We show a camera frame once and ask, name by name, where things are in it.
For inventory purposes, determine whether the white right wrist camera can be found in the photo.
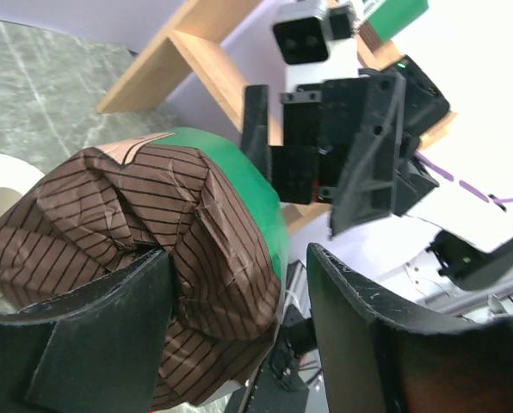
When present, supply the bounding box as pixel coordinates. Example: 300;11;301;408
272;0;363;93

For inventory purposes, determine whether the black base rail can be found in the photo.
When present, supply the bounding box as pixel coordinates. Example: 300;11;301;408
221;262;331;413

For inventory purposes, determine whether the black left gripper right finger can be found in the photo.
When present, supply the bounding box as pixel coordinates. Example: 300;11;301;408
306;243;513;413

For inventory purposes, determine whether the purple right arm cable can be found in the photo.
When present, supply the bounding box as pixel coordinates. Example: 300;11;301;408
415;150;513;212

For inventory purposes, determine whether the green roll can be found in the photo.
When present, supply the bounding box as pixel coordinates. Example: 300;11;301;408
359;0;429;51
0;127;289;410

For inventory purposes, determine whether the wooden shelf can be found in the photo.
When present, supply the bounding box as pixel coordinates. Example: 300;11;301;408
96;0;458;236

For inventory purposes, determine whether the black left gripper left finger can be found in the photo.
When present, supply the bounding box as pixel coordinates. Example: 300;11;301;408
0;250;174;413

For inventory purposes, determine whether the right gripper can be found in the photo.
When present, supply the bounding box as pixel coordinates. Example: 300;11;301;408
240;73;405;237

